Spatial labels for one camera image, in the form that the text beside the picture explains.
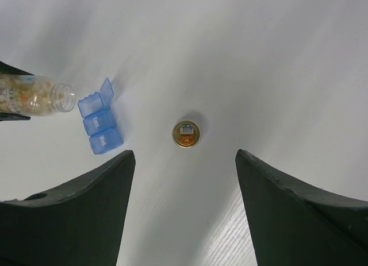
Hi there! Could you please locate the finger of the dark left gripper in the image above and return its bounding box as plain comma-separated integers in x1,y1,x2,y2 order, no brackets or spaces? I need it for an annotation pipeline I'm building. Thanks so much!
0,61,33,76
0,113,31,121

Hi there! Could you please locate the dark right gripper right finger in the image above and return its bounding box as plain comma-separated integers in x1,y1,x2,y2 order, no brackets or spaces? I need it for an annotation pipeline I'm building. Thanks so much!
235,150,367,265

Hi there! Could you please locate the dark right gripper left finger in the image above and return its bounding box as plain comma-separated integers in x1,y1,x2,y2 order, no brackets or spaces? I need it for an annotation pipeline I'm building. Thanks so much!
1,151,135,265

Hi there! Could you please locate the amber pill bottle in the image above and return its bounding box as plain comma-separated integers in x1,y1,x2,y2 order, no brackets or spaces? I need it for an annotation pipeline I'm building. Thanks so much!
1,75,76,116

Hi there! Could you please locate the blue weekly pill organizer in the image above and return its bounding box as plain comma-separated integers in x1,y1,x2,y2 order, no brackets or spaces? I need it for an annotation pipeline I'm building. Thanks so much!
78,78,124,155

